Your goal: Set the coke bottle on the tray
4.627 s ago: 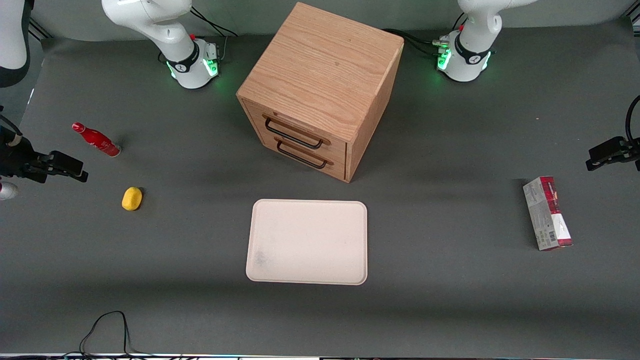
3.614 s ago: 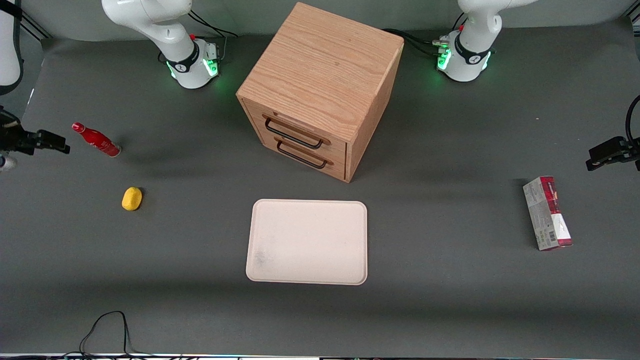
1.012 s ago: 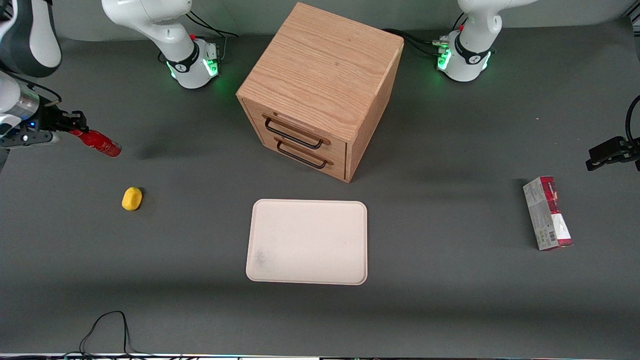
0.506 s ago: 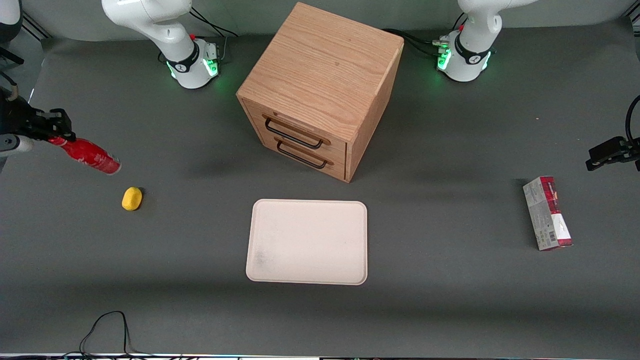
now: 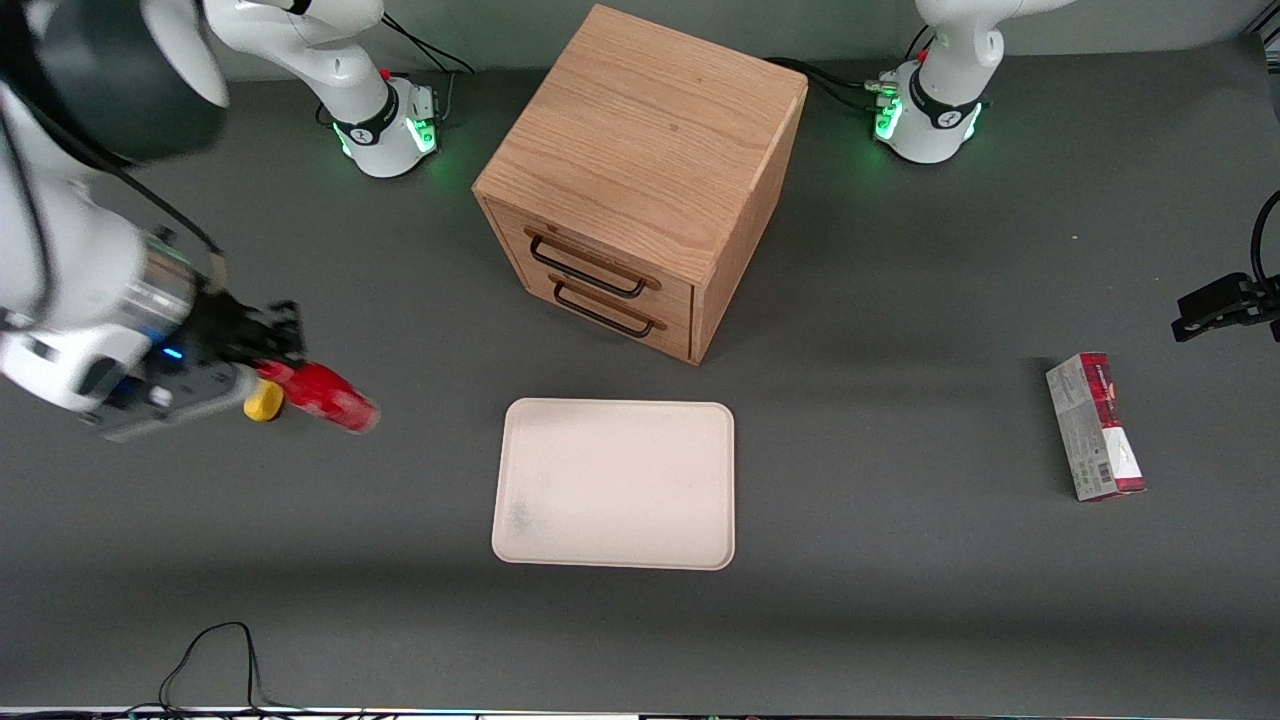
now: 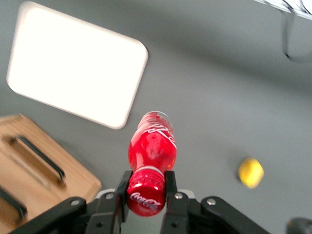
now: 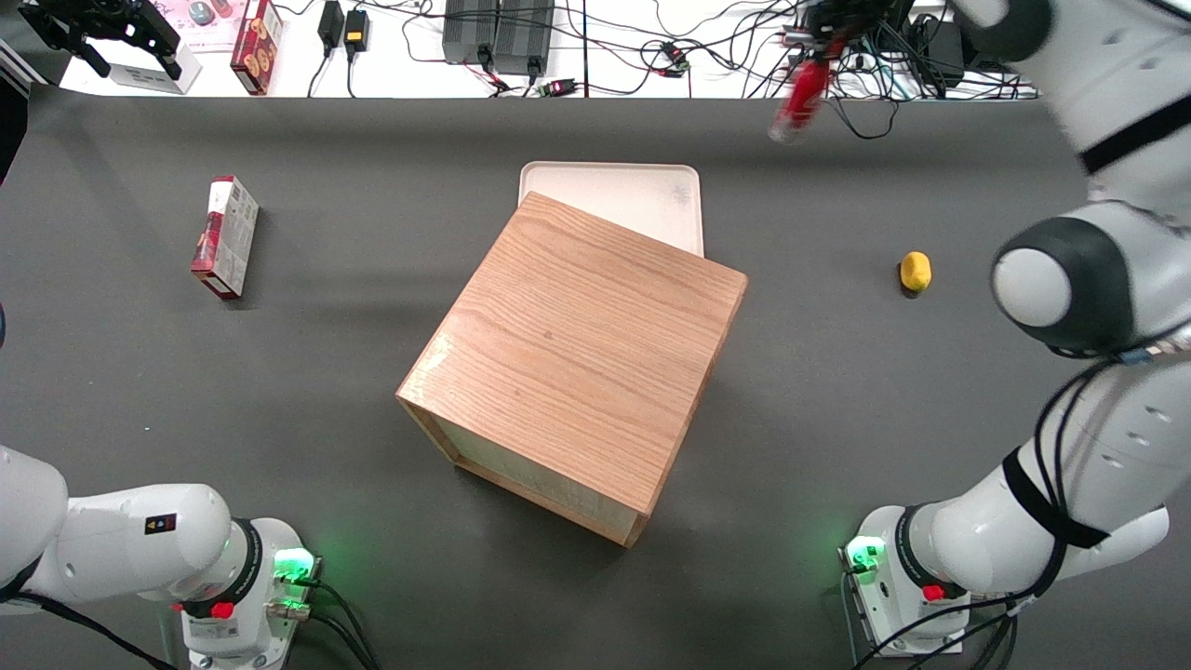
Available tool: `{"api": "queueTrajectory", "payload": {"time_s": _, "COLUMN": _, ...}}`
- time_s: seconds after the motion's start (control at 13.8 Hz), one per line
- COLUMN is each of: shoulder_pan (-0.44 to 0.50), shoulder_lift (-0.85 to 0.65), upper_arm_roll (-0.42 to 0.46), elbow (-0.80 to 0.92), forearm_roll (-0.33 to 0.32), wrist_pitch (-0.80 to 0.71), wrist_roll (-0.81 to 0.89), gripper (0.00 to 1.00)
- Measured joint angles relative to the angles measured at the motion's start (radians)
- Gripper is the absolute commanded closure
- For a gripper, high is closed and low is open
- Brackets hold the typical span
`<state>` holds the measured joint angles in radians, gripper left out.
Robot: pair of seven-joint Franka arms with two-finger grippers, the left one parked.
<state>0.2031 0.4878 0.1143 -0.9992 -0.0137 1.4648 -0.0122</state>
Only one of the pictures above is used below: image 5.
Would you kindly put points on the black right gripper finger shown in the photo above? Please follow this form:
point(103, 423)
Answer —
point(282, 350)
point(283, 318)

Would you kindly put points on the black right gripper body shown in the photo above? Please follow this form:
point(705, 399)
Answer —
point(228, 326)

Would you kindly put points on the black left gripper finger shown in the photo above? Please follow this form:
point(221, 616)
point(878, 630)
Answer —
point(1225, 316)
point(1215, 296)

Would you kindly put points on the red coke bottle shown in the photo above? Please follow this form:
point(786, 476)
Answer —
point(325, 395)

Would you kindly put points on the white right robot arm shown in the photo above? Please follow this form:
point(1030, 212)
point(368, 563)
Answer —
point(60, 280)

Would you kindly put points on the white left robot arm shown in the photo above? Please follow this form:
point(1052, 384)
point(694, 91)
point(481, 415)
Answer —
point(945, 60)

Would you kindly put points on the cream rectangular tray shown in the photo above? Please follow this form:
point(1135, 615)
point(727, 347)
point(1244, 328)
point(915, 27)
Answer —
point(615, 485)

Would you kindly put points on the yellow lemon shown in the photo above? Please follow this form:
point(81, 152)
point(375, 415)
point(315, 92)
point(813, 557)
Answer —
point(266, 403)

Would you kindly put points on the grey and red carton box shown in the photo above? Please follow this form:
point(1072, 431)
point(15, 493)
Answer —
point(1095, 430)

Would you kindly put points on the wooden drawer front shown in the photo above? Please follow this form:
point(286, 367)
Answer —
point(600, 250)
point(670, 338)

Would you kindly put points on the wooden drawer cabinet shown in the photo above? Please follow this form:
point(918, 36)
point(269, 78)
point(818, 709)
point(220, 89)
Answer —
point(650, 140)

